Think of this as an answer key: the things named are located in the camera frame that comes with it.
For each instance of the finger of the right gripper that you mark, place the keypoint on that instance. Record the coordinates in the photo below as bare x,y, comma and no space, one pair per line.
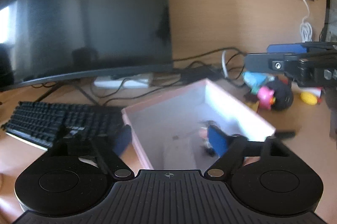
273,63
289,48

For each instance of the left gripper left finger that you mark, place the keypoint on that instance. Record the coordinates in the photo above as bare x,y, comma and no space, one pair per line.
105,151

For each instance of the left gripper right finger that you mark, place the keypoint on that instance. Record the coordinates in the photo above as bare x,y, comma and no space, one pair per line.
238,148

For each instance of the yellow corn toy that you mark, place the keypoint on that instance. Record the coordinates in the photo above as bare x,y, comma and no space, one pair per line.
309,98

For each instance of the pink pig toy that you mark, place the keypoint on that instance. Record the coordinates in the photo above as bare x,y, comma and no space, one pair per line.
266,97

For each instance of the black plush toy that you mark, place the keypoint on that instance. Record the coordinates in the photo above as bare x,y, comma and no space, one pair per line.
282,93

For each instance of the pink cardboard box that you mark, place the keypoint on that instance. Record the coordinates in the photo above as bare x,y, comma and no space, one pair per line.
168,128

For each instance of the red white foam rocket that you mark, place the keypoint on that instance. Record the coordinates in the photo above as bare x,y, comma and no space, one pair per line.
316,92

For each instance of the black keyboard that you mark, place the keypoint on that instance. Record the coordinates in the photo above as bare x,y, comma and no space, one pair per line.
43,124

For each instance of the white power strip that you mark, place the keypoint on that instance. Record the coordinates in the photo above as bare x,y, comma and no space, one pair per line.
132,82

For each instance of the black curved monitor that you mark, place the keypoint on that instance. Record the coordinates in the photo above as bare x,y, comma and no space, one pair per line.
46,41

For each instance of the blocky figure keychain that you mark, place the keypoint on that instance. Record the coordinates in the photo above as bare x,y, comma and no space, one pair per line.
213,138

